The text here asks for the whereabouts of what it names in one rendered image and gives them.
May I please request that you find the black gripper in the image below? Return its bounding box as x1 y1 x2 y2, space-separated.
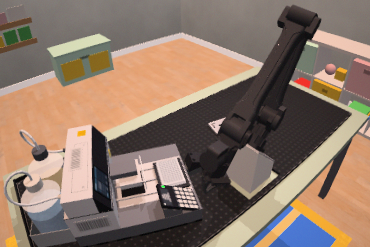
201 163 231 194

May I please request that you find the beige bottle with black cap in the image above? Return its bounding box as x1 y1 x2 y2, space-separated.
28 145 64 188

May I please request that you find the translucent plastic bottle with blue liquid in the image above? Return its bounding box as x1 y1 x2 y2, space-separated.
21 174 68 234

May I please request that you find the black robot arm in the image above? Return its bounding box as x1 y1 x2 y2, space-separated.
184 5 321 178

